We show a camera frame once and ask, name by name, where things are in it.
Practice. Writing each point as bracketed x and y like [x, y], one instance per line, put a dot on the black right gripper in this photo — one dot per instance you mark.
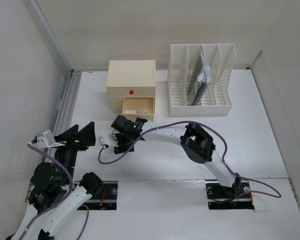
[121, 148]

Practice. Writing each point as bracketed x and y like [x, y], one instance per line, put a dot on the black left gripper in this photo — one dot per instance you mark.
[86, 135]

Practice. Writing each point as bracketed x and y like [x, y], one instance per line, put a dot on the small beige eraser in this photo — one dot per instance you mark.
[141, 111]

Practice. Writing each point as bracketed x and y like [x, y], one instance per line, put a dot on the grey setup guide booklet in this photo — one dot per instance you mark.
[200, 81]

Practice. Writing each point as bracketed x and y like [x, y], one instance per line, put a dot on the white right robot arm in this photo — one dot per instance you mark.
[197, 143]

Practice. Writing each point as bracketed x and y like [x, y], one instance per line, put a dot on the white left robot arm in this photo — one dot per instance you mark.
[55, 196]

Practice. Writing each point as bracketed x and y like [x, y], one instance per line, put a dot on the cream wooden drawer cabinet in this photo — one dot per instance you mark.
[139, 76]

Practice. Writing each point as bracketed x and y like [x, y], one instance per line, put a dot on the white perforated file organizer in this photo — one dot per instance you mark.
[216, 100]

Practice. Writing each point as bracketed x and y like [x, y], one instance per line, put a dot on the aluminium rail frame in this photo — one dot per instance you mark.
[68, 87]

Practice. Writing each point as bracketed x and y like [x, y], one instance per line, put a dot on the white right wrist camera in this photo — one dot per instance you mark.
[108, 140]

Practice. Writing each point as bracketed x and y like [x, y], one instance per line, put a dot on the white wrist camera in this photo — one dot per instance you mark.
[108, 140]
[45, 139]

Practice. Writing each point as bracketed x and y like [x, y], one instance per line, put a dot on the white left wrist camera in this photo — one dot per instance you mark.
[45, 139]

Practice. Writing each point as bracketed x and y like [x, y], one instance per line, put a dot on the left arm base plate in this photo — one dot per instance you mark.
[107, 199]

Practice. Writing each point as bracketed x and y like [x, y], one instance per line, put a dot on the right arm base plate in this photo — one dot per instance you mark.
[225, 198]

